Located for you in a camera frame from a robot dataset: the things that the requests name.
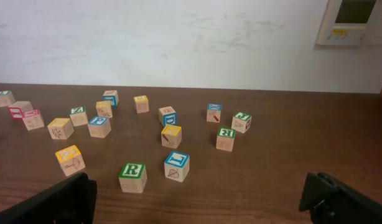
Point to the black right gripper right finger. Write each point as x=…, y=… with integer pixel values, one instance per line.
x=330, y=201

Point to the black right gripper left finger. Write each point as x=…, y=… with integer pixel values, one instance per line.
x=72, y=200

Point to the green R letter block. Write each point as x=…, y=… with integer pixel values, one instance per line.
x=133, y=177

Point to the blue P letter block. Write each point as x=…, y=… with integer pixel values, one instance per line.
x=99, y=127

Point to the yellow umbrella picture block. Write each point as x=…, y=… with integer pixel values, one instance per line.
x=70, y=160

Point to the yellow block near P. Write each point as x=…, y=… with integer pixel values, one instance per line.
x=61, y=128

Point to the green Z letter block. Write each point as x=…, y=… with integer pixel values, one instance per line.
x=78, y=116

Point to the red A tilted block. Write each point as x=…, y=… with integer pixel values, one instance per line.
x=33, y=119

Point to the yellow block beside Z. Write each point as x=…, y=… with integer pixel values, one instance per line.
x=104, y=109

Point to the red side plain block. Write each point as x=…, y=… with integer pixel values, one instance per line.
x=18, y=108

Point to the blue L letter block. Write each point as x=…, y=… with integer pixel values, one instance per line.
x=176, y=166

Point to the blue side far block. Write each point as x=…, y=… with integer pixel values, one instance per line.
x=112, y=97

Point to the green J letter block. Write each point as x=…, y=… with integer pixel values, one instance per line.
x=241, y=122

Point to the yellow pencil picture block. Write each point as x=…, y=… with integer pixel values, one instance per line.
x=171, y=136

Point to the yellow top far block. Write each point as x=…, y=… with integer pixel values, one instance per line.
x=141, y=104

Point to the green L letter block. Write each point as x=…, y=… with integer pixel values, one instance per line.
x=6, y=98

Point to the blue D side block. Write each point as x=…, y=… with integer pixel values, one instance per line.
x=167, y=115

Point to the blue X letter block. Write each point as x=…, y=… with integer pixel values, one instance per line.
x=214, y=113

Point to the beige wall control panel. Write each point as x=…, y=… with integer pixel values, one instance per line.
x=351, y=23

